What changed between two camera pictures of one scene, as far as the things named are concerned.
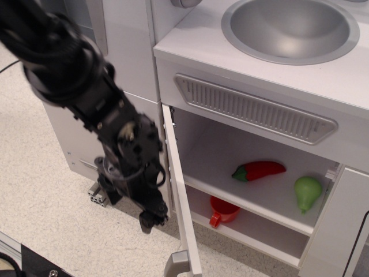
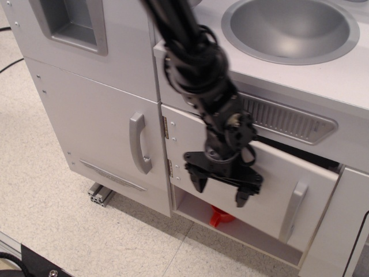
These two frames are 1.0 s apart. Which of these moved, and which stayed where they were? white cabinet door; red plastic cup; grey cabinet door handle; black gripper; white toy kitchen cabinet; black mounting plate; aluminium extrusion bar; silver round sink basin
Moved: grey cabinet door handle; black gripper; white cabinet door
Stayed: red plastic cup; black mounting plate; silver round sink basin; aluminium extrusion bar; white toy kitchen cabinet
